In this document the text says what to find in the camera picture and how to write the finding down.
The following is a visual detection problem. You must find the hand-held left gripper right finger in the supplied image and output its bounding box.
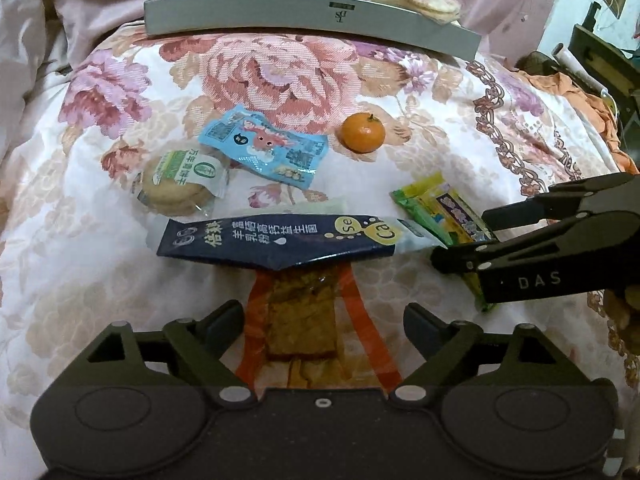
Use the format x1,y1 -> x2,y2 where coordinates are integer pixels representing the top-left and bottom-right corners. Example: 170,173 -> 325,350
389,302 -> 561,406

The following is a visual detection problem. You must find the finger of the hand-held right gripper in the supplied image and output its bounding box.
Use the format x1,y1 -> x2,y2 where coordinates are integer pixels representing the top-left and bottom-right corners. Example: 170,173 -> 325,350
431,211 -> 607,276
481,174 -> 638,235

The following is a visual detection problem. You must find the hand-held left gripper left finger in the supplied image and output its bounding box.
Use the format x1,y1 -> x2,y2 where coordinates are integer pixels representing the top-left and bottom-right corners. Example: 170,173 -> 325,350
85,300 -> 258,406

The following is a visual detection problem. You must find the yellow candy packet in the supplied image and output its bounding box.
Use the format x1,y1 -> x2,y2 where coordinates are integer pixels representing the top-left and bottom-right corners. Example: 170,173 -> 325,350
390,171 -> 501,313

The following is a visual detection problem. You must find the orange clear tofu packet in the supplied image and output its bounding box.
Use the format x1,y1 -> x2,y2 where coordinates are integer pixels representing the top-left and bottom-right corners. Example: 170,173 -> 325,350
235,262 -> 406,393

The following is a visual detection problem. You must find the dark blue long sachet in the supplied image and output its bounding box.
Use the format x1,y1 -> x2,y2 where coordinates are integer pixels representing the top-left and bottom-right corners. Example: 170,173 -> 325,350
156,212 -> 448,271

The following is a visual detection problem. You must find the green label biscuit packet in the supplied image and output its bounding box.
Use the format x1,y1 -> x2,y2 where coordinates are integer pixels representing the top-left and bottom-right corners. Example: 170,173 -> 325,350
132,149 -> 231,218

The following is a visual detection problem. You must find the tangerine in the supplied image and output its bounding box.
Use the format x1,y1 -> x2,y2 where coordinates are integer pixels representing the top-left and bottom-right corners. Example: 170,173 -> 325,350
341,112 -> 387,154

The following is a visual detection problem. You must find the light blue snack packet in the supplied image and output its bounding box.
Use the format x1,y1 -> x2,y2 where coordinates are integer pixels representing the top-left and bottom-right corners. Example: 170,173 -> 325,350
198,105 -> 329,191

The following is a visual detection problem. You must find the cream cracker packet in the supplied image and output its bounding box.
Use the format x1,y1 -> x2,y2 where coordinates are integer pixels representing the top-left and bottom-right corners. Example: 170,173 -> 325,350
370,0 -> 463,25

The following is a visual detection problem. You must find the grey shallow box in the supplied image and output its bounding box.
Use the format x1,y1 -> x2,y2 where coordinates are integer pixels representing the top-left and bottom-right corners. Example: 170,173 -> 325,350
143,0 -> 482,61

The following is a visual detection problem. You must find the person's right hand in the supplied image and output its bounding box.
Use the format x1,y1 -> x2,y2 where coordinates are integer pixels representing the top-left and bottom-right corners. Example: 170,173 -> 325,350
602,285 -> 640,356

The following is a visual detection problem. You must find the floral bedsheet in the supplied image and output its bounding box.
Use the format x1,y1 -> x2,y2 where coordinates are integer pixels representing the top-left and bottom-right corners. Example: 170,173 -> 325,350
0,25 -> 640,411

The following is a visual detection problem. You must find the orange cloth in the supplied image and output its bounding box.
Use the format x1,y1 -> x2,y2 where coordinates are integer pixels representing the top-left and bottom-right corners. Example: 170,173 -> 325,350
515,70 -> 640,176

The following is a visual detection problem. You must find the white paper roll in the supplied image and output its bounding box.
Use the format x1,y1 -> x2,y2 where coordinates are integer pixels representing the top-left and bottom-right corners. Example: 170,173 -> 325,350
551,44 -> 608,96

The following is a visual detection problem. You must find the dark wooden shelf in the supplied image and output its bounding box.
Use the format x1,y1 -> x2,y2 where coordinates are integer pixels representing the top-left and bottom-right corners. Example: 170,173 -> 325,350
570,2 -> 640,111

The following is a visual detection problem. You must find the white striped duvet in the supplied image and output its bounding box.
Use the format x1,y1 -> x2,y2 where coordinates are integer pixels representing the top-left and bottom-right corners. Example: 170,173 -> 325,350
0,0 -> 101,171

